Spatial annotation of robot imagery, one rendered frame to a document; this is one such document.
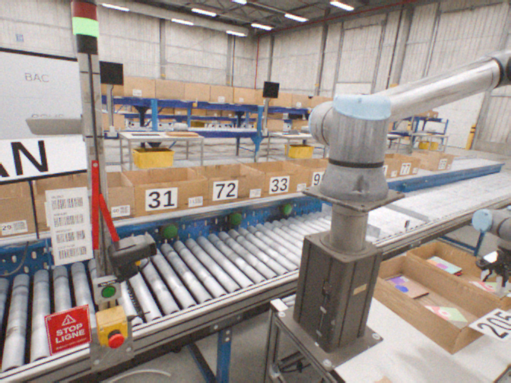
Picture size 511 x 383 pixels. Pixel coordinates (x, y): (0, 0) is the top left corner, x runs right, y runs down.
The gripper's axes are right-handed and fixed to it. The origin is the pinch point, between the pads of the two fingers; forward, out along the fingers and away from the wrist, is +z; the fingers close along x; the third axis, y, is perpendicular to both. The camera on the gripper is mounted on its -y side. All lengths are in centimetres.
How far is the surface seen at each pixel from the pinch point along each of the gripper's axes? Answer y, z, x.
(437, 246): -4.5, -4.0, 29.7
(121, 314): -141, -10, -35
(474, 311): -17.8, 0.5, -14.3
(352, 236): -77, -34, -28
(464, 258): 1.8, -3.9, 18.2
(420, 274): -27.8, -1.8, 5.5
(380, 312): -54, 3, -14
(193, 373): -129, 78, 22
